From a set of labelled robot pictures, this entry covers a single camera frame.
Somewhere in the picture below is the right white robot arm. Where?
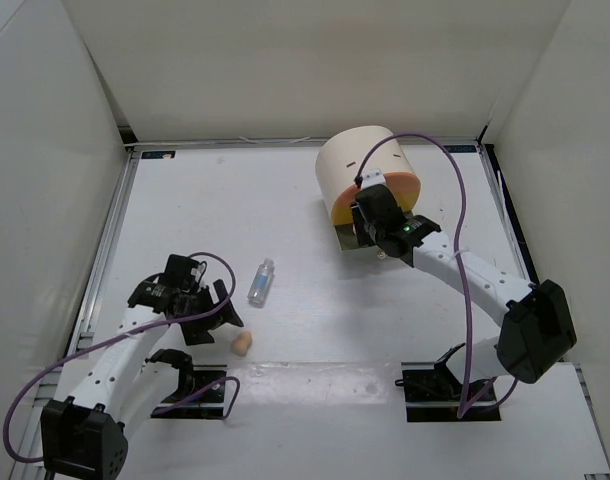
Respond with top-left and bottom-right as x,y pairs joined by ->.
352,184 -> 577,400

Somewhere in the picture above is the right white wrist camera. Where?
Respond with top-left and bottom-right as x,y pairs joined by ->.
357,169 -> 386,190

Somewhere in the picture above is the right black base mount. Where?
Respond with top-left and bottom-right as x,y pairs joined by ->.
394,363 -> 501,423

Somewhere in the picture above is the clear bottle blue label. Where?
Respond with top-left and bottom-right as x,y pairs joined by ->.
247,258 -> 275,307

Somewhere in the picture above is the yellow drawer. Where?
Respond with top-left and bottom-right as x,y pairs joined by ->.
331,197 -> 418,226

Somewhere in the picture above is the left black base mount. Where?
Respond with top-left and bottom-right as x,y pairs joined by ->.
149,364 -> 228,420

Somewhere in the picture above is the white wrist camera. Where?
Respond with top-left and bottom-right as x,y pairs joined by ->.
190,261 -> 207,284
357,169 -> 386,190

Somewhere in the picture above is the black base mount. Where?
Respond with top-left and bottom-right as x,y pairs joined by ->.
394,363 -> 501,423
149,364 -> 228,420

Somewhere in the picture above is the cream round drawer cabinet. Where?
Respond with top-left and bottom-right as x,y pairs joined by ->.
315,126 -> 417,221

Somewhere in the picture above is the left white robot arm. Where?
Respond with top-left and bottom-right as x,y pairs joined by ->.
40,252 -> 242,479

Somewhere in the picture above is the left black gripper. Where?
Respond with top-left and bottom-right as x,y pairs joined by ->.
176,278 -> 243,345

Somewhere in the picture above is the beige makeup sponge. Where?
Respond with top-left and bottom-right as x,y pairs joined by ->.
230,331 -> 253,357

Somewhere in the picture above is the pale bottom drawer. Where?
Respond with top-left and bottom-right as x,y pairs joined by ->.
336,210 -> 422,263

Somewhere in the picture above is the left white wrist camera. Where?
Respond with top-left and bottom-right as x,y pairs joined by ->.
190,261 -> 207,284

